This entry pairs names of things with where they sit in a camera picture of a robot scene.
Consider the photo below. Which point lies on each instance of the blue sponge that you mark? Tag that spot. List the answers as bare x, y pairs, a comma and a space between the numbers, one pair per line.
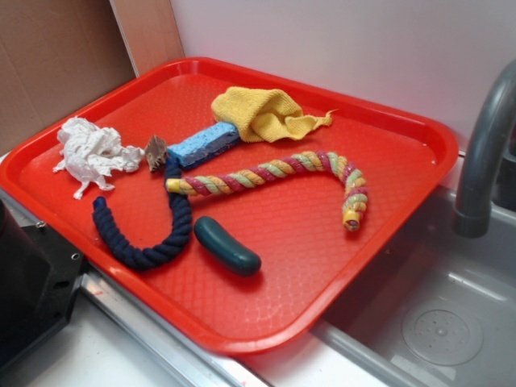
204, 145

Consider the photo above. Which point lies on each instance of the brown cardboard panel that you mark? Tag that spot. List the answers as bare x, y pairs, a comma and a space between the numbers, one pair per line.
56, 57

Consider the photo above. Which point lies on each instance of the grey toy faucet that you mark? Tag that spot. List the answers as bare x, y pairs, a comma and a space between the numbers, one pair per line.
488, 173

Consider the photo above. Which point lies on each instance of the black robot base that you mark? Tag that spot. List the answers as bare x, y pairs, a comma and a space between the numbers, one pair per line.
40, 276

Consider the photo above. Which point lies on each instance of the red plastic tray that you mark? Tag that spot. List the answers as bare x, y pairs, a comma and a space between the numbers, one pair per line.
294, 225

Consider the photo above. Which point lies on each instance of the green plastic pickle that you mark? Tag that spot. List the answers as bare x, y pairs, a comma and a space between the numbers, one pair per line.
225, 248

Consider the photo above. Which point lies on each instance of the crumpled white paper towel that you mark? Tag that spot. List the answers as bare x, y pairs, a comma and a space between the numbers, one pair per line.
90, 154

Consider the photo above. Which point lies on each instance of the grey plastic sink basin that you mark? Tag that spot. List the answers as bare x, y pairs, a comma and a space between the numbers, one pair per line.
431, 309

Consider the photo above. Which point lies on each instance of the yellow microfibre cloth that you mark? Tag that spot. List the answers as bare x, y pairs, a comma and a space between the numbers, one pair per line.
265, 115

